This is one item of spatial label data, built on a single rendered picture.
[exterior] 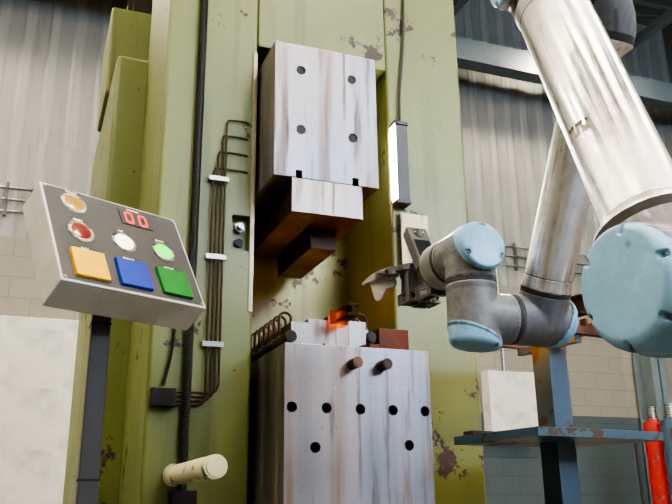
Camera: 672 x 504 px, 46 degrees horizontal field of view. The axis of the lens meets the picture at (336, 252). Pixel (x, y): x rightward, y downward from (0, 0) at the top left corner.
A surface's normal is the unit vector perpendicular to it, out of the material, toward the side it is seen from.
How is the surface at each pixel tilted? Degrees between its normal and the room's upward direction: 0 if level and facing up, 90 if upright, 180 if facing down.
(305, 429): 90
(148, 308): 150
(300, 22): 90
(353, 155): 90
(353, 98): 90
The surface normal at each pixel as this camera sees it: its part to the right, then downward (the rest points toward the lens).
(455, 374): 0.36, -0.29
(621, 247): -0.92, -0.03
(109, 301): 0.37, 0.72
